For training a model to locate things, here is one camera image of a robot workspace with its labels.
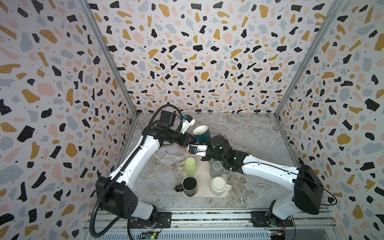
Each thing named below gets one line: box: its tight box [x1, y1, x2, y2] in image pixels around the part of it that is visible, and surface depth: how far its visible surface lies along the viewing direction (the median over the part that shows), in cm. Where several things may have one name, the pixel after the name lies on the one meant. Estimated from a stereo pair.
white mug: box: [211, 176, 232, 196], surface depth 80 cm
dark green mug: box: [193, 125, 212, 144], surface depth 76 cm
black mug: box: [175, 176, 198, 197], surface depth 78 cm
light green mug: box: [177, 157, 198, 176], surface depth 87 cm
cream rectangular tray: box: [181, 147, 230, 199], surface depth 83 cm
